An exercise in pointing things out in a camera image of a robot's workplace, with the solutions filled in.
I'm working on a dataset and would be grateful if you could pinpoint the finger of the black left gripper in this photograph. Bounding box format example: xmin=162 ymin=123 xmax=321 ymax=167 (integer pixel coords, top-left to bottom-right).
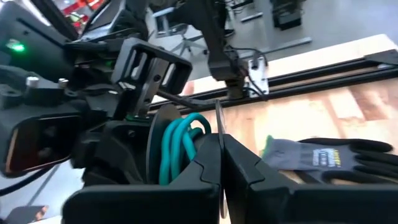
xmin=70 ymin=119 xmax=150 ymax=187

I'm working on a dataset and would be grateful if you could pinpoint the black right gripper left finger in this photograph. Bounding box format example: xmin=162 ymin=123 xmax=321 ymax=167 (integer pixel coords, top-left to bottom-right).
xmin=62 ymin=133 xmax=223 ymax=224

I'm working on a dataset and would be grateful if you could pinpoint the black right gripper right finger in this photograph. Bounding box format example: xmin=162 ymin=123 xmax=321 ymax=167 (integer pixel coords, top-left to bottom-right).
xmin=222 ymin=133 xmax=398 ymax=224

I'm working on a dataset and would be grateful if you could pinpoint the black cord spool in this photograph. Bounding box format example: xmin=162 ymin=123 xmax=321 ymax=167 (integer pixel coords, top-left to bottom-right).
xmin=145 ymin=99 xmax=228 ymax=219

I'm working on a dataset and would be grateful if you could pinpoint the green cord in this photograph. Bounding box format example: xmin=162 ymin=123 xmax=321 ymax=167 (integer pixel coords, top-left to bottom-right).
xmin=158 ymin=111 xmax=213 ymax=187

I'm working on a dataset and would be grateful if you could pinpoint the grey office chair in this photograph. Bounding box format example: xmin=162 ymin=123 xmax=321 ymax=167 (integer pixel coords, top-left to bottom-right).
xmin=151 ymin=6 xmax=210 ymax=57

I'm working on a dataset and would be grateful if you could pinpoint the grey and black work glove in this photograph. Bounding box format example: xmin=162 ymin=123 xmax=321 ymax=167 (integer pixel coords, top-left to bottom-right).
xmin=259 ymin=134 xmax=395 ymax=185

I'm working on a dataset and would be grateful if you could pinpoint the black computer tower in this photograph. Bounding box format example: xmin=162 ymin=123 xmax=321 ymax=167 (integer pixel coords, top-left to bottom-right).
xmin=269 ymin=0 xmax=303 ymax=31

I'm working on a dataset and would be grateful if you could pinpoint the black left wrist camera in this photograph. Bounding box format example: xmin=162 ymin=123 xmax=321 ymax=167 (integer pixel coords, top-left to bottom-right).
xmin=0 ymin=114 xmax=83 ymax=179

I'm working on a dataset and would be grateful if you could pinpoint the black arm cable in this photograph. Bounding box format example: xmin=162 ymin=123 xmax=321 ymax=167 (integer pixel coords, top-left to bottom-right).
xmin=0 ymin=164 xmax=65 ymax=197

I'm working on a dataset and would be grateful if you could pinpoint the white metal bracket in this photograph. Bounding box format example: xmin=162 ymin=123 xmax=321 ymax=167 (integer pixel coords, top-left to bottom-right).
xmin=246 ymin=57 xmax=271 ymax=98

